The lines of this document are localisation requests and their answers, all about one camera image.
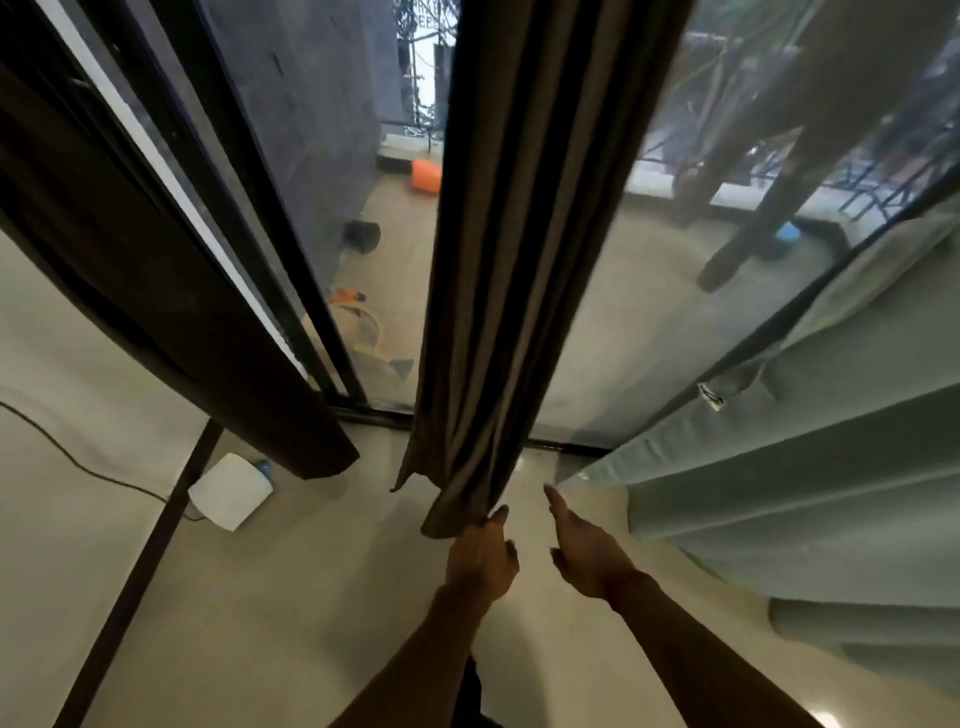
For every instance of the person's left hand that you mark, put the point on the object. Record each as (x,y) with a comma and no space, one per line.
(480,562)

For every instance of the person's right hand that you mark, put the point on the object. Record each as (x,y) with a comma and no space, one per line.
(592,559)

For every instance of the light teal curtain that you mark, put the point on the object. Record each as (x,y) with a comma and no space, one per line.
(810,465)

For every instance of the dark brown satin curtain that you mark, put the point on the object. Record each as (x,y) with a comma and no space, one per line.
(517,225)
(187,337)

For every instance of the person's left forearm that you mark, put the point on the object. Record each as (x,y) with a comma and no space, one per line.
(420,667)

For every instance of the person's right forearm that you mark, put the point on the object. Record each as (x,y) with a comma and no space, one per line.
(705,667)

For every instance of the person's dark trousers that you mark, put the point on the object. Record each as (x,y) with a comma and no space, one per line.
(469,697)

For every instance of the white box device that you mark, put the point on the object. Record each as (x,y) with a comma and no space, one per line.
(229,491)

